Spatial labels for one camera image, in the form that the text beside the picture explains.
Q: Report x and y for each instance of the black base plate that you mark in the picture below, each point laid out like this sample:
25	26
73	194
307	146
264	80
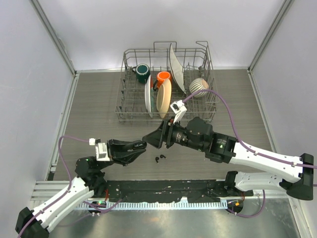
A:
168	191

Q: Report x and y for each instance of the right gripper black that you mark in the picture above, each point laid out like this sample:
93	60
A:
163	134

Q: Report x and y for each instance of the black oblong charging case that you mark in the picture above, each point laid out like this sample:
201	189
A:
139	145

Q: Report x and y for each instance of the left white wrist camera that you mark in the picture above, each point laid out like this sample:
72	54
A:
101	150

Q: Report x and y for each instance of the orange mug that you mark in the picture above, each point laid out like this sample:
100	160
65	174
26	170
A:
162	76

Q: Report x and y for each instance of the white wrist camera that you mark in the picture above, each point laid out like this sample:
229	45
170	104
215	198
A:
179	109
101	150

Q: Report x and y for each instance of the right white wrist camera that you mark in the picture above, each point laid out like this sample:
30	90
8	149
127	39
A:
179	109

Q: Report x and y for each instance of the white green plate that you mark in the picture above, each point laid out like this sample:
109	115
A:
149	101

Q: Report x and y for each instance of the striped round bowl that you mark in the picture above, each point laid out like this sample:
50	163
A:
197	85

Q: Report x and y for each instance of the beige bowl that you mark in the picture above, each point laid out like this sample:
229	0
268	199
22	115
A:
163	98

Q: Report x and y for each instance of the white slotted cable duct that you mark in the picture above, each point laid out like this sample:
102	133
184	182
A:
181	205

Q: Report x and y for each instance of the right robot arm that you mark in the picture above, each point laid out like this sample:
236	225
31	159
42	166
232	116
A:
291	174

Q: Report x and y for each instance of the grey wire dish rack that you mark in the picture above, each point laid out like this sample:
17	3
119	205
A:
195	63

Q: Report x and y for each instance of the white upright plate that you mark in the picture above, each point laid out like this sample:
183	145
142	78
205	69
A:
176	69

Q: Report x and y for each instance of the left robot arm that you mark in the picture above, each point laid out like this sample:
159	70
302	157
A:
88	182

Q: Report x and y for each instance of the dark green mug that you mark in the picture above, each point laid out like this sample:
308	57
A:
142	72

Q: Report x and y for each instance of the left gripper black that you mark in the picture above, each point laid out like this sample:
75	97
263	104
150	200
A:
115	148

